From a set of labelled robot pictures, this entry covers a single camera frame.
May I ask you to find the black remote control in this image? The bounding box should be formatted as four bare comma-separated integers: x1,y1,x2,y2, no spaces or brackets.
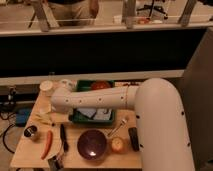
128,127,139,151

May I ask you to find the black handled knife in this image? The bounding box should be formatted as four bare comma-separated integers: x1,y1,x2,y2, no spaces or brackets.
60,124,69,152

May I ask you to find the black cable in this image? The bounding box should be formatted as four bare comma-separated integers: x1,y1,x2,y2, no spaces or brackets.
0,99,18,155

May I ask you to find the red bowl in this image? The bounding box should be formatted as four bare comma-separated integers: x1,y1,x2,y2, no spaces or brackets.
91,81,111,90

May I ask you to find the green plastic tray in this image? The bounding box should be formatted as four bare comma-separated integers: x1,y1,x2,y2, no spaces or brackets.
69,80,116,126

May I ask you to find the grey patterned cloth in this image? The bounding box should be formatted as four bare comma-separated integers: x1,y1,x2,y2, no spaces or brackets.
94,109,112,120

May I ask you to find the peeled banana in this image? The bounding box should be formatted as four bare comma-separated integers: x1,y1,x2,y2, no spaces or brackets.
35,114,54,126

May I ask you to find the silver black clip tool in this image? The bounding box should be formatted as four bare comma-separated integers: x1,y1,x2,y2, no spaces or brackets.
48,150,63,171

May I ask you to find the white paper cup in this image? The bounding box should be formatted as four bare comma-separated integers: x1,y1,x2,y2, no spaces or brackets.
39,80,54,97

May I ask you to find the person behind glass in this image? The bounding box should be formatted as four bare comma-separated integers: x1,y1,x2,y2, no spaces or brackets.
48,0,99,26

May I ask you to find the blue box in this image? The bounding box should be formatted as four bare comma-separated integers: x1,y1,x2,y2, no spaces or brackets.
15,108,32,127

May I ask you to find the orange fruit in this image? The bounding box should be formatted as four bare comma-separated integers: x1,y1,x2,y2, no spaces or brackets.
111,137,125,153

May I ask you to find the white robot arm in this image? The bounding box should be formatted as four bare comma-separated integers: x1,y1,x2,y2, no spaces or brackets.
51,78,195,171

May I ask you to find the purple bowl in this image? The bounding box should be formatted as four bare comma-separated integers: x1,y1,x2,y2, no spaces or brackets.
77,129,107,160

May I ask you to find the blue sponge in tray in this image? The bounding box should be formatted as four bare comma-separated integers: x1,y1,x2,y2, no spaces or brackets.
77,108,96,118

